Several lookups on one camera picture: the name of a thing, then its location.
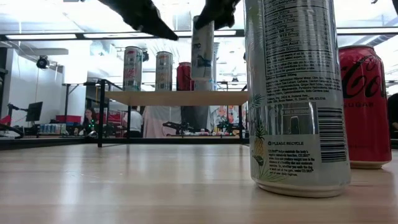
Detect slim silver can blue palms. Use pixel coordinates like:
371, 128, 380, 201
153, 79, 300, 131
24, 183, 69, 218
194, 41, 221, 92
190, 14, 216, 81

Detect slim silver can peach print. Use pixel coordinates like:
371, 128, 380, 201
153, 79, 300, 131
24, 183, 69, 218
123, 45, 144, 92

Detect slim silver can tropical print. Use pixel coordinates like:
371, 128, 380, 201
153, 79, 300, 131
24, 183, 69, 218
155, 50, 174, 92

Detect red soda can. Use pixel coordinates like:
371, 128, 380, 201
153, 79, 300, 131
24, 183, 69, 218
176, 62, 195, 92

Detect slim silver can pineapple print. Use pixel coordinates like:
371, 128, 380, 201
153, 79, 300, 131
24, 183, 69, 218
243, 0, 351, 198

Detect red Coke Zero can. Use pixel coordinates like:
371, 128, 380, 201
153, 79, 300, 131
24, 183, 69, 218
338, 45, 393, 170

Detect black overhead beam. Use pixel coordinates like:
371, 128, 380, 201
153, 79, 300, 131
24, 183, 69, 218
0, 29, 398, 41

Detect floral print cloth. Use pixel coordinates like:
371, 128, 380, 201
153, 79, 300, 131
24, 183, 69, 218
208, 105, 248, 134

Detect dark grey cloth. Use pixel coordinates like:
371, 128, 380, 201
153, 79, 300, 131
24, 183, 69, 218
181, 105, 211, 131

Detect person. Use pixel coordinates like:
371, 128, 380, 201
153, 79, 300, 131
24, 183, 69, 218
123, 105, 144, 138
81, 107, 99, 138

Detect pale pink cloth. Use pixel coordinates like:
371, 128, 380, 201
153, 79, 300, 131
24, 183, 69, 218
142, 105, 183, 139

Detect red storage crate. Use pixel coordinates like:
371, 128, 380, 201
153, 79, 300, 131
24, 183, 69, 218
104, 110, 127, 138
55, 114, 82, 124

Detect small black monitor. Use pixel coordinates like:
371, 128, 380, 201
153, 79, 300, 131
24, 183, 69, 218
25, 101, 44, 123

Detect wooden shelf black metal frame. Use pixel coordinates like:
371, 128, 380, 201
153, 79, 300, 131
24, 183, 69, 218
97, 78, 249, 149

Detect black ceiling-mounted camera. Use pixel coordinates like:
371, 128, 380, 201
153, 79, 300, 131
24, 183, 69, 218
35, 55, 50, 70

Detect black aluminium table frame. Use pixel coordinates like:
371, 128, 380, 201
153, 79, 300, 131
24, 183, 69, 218
0, 136, 251, 151

